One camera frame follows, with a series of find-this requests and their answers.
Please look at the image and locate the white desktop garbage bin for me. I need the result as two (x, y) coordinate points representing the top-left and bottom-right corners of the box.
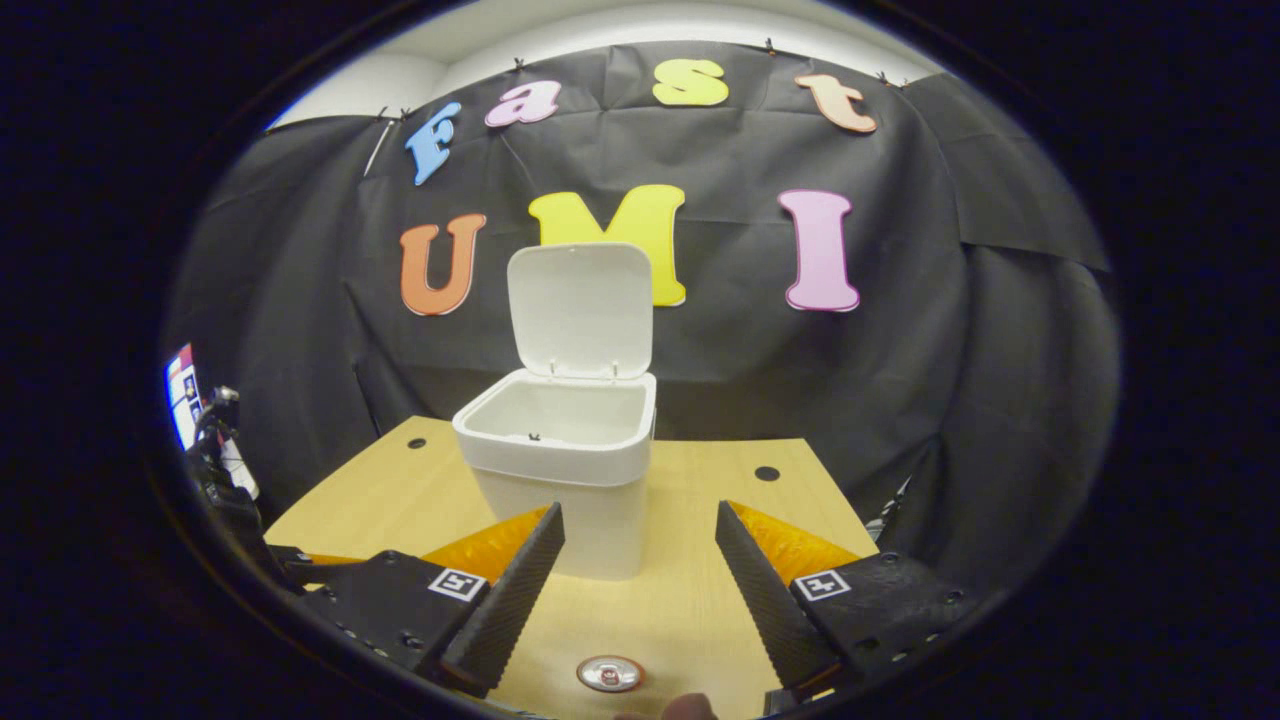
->
(452, 243), (658, 581)

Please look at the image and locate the wooden desktop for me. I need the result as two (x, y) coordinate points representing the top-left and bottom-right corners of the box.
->
(265, 415), (881, 720)

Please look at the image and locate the black backdrop cloth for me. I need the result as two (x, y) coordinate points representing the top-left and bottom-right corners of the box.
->
(165, 40), (1121, 601)

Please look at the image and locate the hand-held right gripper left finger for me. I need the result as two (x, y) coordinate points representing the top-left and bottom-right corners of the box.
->
(298, 503), (566, 699)

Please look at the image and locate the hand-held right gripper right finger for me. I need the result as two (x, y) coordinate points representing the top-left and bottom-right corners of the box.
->
(716, 501), (976, 703)

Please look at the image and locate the computer monitor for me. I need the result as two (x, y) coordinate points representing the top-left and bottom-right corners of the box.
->
(165, 345), (206, 451)

